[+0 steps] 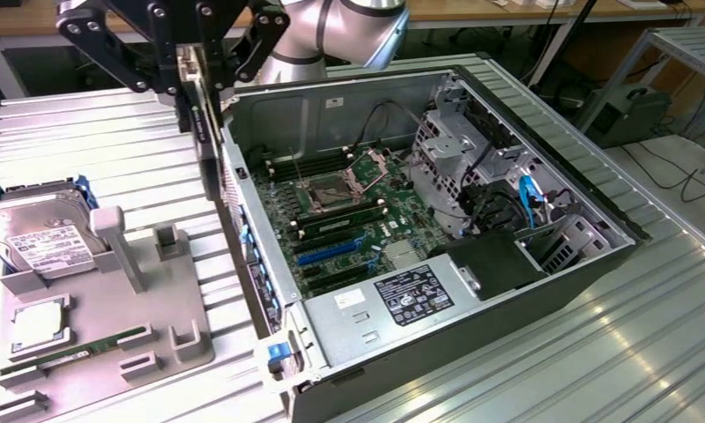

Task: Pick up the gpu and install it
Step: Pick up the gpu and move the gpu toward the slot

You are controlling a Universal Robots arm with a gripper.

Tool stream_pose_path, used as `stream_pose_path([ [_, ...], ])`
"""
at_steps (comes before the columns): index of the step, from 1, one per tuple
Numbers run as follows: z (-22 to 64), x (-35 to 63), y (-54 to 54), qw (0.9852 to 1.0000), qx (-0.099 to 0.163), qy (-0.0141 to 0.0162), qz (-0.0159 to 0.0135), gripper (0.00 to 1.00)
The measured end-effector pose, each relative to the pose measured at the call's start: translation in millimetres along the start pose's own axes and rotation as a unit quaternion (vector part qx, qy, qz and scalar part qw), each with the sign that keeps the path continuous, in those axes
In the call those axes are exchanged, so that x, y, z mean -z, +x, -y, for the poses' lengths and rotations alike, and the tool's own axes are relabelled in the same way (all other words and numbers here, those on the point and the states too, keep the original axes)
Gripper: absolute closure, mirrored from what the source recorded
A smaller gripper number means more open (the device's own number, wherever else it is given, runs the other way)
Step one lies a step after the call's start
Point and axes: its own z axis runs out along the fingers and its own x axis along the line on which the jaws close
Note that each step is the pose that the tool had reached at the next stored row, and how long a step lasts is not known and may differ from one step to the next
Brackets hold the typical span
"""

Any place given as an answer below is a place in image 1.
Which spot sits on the wooden desk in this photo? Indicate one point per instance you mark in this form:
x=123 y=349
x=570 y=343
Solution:
x=506 y=13

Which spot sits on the silver hard disk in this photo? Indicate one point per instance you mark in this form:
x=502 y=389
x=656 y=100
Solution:
x=41 y=238

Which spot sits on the black equipment case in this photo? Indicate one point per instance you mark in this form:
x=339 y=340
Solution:
x=628 y=114

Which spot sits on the blue case latch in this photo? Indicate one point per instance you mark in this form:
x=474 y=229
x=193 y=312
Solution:
x=276 y=352

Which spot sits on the open black PC case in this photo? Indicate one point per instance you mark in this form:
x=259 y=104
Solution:
x=506 y=326

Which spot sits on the grey metal disk bay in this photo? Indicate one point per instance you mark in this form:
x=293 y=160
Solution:
x=447 y=176

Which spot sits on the silver chipset heatsink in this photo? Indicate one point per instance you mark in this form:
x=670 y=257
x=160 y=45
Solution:
x=404 y=256

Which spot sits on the black graphics card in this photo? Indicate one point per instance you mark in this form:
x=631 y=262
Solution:
x=203 y=132

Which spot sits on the thin locking lever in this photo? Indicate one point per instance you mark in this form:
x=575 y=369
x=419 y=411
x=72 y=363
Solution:
x=299 y=169

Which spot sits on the metal socket cover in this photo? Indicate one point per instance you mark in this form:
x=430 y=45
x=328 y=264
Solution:
x=370 y=169

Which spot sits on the black expansion slot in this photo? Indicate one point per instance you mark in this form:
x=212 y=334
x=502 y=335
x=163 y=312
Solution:
x=337 y=275

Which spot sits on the metal slat side table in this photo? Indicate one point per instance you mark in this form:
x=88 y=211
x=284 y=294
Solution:
x=694 y=48

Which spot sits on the silver CPU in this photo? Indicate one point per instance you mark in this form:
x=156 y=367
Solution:
x=37 y=324

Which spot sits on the grey power supply unit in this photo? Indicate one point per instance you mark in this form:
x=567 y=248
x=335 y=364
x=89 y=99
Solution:
x=352 y=326

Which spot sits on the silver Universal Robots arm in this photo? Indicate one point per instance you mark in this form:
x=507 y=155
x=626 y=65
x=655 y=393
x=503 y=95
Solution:
x=352 y=26

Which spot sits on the blue disk caddy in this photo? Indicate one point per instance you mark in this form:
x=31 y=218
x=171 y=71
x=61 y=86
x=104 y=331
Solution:
x=88 y=194

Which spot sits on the labelled green RAM stick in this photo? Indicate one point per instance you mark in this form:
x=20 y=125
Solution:
x=332 y=225

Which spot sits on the CPU socket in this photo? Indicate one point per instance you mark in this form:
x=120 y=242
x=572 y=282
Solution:
x=329 y=194

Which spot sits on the black plastic fan shroud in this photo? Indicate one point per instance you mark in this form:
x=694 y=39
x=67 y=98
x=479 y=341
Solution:
x=494 y=264

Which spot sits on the blue expansion slot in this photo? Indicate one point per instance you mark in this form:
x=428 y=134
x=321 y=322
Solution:
x=328 y=254

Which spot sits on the grey parts rack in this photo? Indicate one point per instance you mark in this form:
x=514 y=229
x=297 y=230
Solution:
x=100 y=304

